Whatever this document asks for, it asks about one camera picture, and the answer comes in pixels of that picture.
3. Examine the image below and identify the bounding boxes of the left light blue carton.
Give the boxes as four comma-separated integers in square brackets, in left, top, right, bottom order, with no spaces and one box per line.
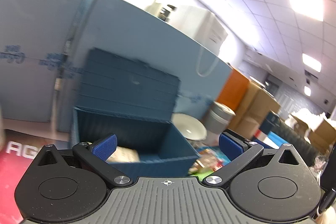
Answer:
[1,0,83,122]

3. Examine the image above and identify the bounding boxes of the right light blue carton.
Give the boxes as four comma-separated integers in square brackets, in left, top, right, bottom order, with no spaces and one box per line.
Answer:
[56,0,232,132]

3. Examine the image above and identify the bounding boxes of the dark blue plastic storage box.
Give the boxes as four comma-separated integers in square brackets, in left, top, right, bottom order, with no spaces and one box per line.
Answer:
[71,48,199,180]

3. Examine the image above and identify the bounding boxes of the red printed desk mat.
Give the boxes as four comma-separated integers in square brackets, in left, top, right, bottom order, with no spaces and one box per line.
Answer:
[0,130,57,223]

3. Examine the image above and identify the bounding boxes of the open cardboard box far right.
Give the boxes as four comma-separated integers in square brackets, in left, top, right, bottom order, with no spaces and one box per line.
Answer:
[285,108,335,154]

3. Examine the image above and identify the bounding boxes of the orange box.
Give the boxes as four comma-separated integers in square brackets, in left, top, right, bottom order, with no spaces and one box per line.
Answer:
[216,69,249,111]

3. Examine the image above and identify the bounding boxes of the brown cardboard box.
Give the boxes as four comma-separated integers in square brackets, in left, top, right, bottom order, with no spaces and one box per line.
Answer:
[227,81,280,140]

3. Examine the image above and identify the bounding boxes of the white paper bag with handle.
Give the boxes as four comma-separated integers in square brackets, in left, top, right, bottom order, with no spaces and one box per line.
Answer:
[195,9,229,77]

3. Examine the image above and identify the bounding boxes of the white ceramic bowl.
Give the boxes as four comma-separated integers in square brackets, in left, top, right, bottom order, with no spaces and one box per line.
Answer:
[171,113,207,141]

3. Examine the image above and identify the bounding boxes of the light blue carton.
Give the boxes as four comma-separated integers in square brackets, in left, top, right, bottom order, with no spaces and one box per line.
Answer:
[1,0,83,122]
[56,0,232,132]

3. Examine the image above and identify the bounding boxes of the beige item inside box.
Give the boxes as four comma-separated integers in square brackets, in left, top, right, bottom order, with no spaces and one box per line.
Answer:
[106,146,140,162]

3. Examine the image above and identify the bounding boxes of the colourful snack packets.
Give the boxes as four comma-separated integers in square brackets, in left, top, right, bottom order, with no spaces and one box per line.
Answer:
[188,146,231,176]

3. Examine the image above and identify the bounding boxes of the grey lidded container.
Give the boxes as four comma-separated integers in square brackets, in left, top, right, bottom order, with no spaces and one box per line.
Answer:
[204,102,236,134]

